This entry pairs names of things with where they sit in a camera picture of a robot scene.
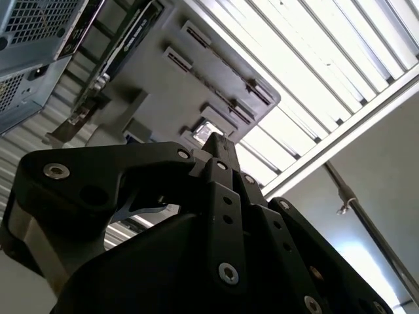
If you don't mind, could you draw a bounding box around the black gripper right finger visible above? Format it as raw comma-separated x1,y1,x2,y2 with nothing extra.
232,143,395,314

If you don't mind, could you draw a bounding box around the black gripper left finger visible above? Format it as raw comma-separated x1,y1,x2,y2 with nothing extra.
0,132,249,291

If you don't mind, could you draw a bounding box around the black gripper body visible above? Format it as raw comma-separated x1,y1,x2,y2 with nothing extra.
54,212,297,314

